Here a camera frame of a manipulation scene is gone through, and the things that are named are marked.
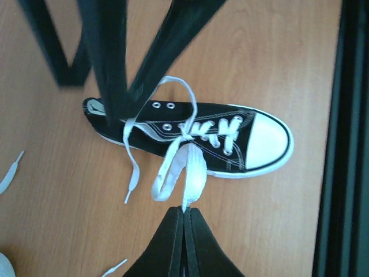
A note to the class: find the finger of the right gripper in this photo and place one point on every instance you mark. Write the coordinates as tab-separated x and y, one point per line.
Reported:
183	22

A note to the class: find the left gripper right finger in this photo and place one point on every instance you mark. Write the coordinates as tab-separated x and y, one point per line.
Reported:
204	256

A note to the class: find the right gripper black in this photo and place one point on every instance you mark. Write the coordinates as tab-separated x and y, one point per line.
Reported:
104	28

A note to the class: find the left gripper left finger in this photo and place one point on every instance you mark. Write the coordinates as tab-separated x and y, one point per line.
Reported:
163	255

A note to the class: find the sneaker white shoelace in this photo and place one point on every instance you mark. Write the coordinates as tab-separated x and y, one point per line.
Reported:
184	155
10	174

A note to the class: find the black white sneaker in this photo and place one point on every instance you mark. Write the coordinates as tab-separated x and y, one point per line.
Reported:
236	141
6	268

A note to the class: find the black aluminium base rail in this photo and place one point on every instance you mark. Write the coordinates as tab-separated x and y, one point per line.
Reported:
341	246

